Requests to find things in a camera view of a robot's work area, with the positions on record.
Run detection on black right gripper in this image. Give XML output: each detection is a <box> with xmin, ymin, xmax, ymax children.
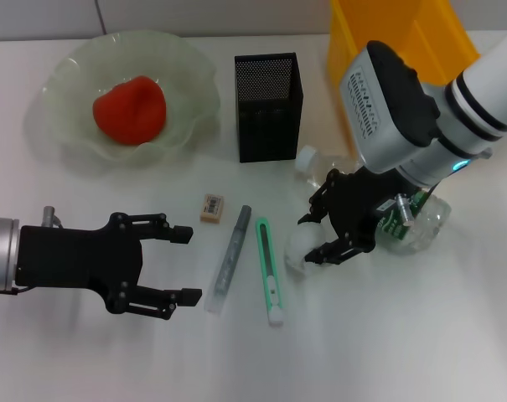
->
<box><xmin>298</xmin><ymin>165</ymin><xmax>409</xmax><ymax>267</ymax></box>

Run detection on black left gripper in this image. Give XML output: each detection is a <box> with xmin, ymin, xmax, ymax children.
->
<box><xmin>16</xmin><ymin>212</ymin><xmax>203</xmax><ymax>322</ymax></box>

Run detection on white paper ball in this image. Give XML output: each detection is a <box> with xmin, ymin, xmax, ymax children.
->
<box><xmin>284</xmin><ymin>221</ymin><xmax>328</xmax><ymax>277</ymax></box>

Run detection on clear green-label water bottle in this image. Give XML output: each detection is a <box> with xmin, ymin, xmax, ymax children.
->
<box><xmin>294</xmin><ymin>145</ymin><xmax>452</xmax><ymax>256</ymax></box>

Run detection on orange fruit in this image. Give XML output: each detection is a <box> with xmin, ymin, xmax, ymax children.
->
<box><xmin>92</xmin><ymin>75</ymin><xmax>168</xmax><ymax>147</ymax></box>

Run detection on grey marker pen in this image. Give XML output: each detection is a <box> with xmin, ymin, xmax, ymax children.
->
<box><xmin>203</xmin><ymin>204</ymin><xmax>253</xmax><ymax>314</ymax></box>

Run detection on beige eraser with barcode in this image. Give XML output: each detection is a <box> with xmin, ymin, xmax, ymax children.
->
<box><xmin>199</xmin><ymin>193</ymin><xmax>227</xmax><ymax>224</ymax></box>

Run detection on green utility knife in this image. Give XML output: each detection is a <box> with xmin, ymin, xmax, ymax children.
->
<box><xmin>255</xmin><ymin>216</ymin><xmax>286</xmax><ymax>327</ymax></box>

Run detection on black mesh pen holder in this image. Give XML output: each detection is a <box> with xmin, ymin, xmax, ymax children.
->
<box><xmin>234</xmin><ymin>52</ymin><xmax>304</xmax><ymax>163</ymax></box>

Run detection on pale green glass fruit plate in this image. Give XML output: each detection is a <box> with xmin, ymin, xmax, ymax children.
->
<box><xmin>41</xmin><ymin>32</ymin><xmax>220</xmax><ymax>167</ymax></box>

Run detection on yellow plastic bin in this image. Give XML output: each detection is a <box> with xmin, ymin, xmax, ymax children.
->
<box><xmin>326</xmin><ymin>0</ymin><xmax>483</xmax><ymax>156</ymax></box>

